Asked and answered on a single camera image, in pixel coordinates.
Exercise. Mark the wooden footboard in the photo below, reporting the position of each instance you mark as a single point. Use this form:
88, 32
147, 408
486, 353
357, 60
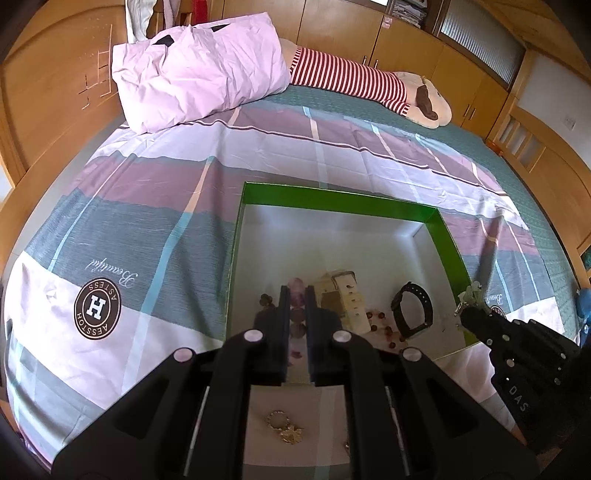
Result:
554, 175

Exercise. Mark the pale green charm pendant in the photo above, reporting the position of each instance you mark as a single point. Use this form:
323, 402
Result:
471, 297

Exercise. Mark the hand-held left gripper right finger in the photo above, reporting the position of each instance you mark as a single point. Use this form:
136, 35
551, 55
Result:
311, 332

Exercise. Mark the white cloth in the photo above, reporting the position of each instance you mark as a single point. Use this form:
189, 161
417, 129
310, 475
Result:
143, 18

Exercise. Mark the black watch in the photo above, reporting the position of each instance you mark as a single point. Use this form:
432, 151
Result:
422, 300

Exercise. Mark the plaid printed bedsheet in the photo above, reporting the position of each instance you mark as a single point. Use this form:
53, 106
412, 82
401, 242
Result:
138, 221

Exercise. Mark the red striped plush toy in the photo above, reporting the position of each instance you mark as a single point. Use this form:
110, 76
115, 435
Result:
351, 74

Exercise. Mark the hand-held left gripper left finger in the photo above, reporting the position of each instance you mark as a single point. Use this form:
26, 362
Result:
285, 332

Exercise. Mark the frosted glass window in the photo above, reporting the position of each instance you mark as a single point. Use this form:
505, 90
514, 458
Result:
480, 37

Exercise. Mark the wooden headboard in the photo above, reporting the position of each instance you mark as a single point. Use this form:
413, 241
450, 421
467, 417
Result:
46, 92

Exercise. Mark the green cardboard box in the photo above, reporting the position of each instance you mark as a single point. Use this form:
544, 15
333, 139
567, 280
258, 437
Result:
346, 249

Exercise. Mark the blue object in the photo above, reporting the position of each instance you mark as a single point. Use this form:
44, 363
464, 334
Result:
585, 314

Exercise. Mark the pink pillow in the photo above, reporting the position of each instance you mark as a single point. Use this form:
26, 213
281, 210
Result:
198, 69

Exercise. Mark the stack of papers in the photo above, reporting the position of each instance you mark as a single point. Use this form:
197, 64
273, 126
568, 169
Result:
408, 11

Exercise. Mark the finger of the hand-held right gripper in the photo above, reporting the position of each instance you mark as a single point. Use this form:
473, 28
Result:
496, 355
517, 334

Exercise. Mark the cream white watch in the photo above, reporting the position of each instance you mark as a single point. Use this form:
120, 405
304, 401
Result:
344, 288

